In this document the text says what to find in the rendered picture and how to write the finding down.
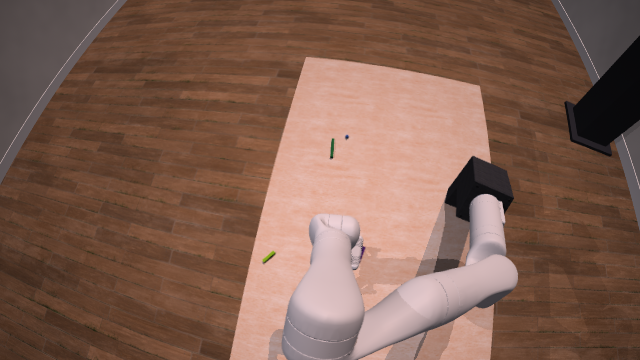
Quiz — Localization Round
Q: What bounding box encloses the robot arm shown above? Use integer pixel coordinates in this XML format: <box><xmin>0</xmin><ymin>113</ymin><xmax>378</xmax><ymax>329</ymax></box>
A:
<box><xmin>282</xmin><ymin>194</ymin><xmax>518</xmax><ymax>360</ymax></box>

